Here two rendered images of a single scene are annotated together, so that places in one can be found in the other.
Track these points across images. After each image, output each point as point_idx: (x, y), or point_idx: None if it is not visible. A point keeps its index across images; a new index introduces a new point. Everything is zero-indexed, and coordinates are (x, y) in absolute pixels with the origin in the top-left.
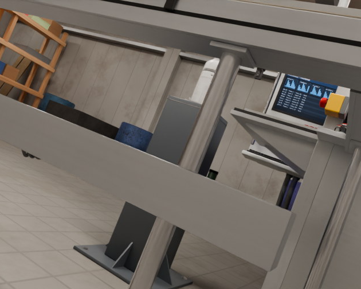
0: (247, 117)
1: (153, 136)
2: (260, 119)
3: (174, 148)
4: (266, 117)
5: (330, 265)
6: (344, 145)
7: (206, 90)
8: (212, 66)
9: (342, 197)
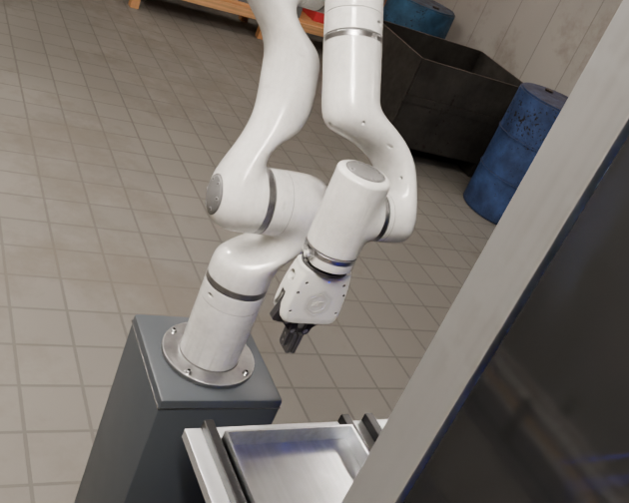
0: (196, 474)
1: (109, 396)
2: (208, 499)
3: (118, 451)
4: (232, 495)
5: None
6: None
7: (199, 328)
8: (214, 271)
9: None
